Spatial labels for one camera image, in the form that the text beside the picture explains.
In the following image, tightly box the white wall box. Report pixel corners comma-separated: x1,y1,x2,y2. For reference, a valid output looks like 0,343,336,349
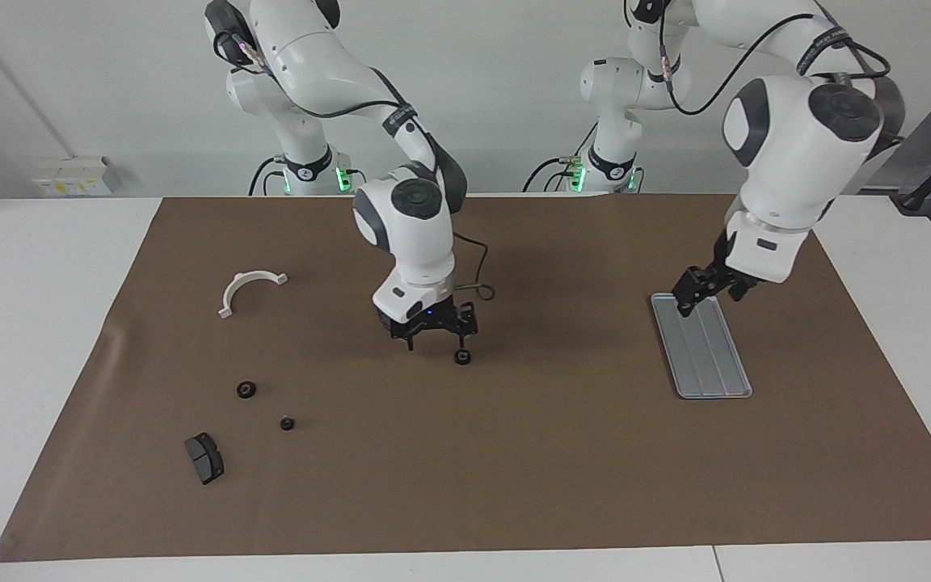
33,155,115,197

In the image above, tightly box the short dark grey brake pad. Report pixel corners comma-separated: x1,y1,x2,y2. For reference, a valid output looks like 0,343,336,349
184,432,225,486

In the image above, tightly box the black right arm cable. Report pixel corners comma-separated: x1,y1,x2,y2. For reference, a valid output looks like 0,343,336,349
227,32,497,304

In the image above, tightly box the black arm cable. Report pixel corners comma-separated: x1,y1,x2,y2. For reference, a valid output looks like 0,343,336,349
227,32,497,304
659,12,893,116

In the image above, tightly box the black base power cable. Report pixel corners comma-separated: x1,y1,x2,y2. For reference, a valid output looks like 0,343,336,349
524,121,596,193
249,156,284,196

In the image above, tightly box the white curved plastic bracket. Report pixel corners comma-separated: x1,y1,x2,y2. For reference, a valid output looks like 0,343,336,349
217,271,289,321

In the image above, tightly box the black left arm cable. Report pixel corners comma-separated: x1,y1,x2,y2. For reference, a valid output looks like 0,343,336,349
659,12,893,116

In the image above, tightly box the silver metal tray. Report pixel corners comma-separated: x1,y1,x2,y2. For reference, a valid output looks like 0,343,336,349
650,293,754,400

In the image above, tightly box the brown table mat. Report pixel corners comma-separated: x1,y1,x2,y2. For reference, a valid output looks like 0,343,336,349
0,192,931,564

